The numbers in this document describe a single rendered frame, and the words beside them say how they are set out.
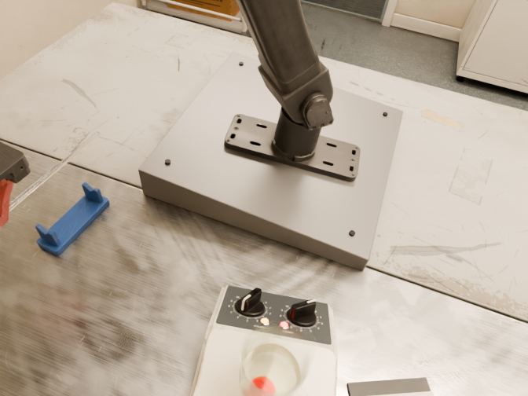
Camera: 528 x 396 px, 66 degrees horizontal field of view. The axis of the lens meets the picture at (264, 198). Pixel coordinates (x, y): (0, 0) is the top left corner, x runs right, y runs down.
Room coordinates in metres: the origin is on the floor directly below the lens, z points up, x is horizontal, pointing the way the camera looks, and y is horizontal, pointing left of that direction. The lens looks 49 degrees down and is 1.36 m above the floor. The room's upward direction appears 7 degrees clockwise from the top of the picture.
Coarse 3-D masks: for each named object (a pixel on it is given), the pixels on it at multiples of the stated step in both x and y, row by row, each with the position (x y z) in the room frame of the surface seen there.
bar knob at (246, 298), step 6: (258, 288) 0.22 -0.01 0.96; (252, 294) 0.20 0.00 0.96; (258, 294) 0.21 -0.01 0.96; (240, 300) 0.20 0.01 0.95; (246, 300) 0.19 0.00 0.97; (252, 300) 0.20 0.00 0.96; (258, 300) 0.20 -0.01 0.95; (240, 306) 0.19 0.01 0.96; (246, 306) 0.19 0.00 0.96; (252, 306) 0.19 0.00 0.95; (258, 306) 0.20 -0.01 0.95; (264, 306) 0.20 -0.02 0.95; (240, 312) 0.19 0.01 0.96; (246, 312) 0.19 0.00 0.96; (252, 312) 0.19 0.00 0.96; (258, 312) 0.19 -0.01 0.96
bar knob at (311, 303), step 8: (296, 304) 0.20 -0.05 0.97; (304, 304) 0.20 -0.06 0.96; (312, 304) 0.20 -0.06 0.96; (288, 312) 0.20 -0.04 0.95; (296, 312) 0.19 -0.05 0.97; (304, 312) 0.19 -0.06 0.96; (312, 312) 0.20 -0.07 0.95; (296, 320) 0.18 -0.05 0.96; (304, 320) 0.19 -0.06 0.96; (312, 320) 0.19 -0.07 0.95
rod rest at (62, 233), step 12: (96, 192) 0.34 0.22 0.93; (84, 204) 0.33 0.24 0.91; (96, 204) 0.34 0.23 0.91; (108, 204) 0.35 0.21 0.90; (72, 216) 0.31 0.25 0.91; (84, 216) 0.31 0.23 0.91; (96, 216) 0.32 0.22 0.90; (36, 228) 0.27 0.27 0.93; (60, 228) 0.29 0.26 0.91; (72, 228) 0.29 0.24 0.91; (84, 228) 0.30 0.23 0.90; (48, 240) 0.27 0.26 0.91; (60, 240) 0.27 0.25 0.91; (72, 240) 0.28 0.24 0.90; (60, 252) 0.26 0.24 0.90
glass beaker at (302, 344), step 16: (272, 320) 0.13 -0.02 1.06; (256, 336) 0.13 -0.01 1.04; (272, 336) 0.13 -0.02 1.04; (288, 336) 0.13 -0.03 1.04; (304, 336) 0.13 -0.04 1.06; (240, 352) 0.11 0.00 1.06; (304, 352) 0.12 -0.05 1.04; (240, 368) 0.10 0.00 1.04; (304, 368) 0.11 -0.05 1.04; (240, 384) 0.10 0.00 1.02
